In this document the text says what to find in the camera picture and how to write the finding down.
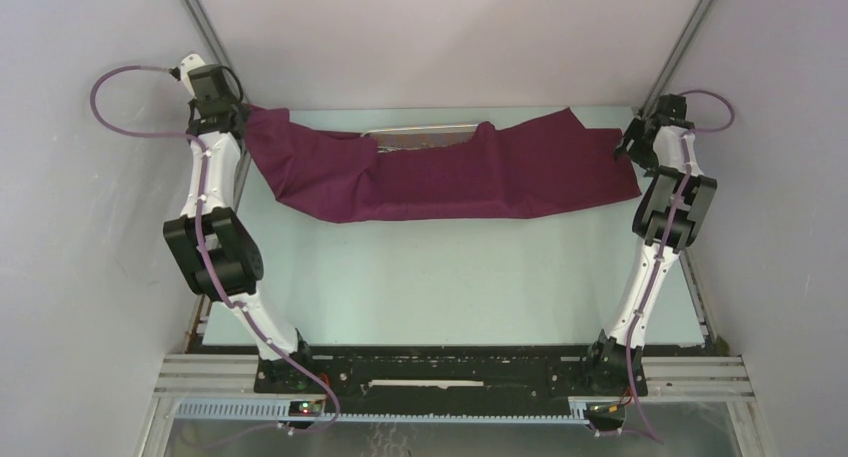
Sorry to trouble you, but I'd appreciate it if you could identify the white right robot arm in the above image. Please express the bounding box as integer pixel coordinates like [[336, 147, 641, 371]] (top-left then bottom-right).
[[581, 91, 718, 395]]

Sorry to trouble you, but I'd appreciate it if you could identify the magenta surgical wrap cloth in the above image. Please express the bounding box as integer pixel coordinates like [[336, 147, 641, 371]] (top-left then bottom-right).
[[244, 109, 641, 224]]

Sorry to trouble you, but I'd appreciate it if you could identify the metal mesh instrument tray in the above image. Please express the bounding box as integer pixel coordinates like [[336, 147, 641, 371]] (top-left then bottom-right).
[[360, 123, 479, 153]]

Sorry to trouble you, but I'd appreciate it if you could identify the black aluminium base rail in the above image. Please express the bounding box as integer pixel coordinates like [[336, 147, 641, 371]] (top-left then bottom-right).
[[142, 349, 758, 443]]

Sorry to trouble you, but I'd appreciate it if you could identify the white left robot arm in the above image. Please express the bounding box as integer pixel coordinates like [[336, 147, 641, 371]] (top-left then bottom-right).
[[163, 54, 316, 394]]

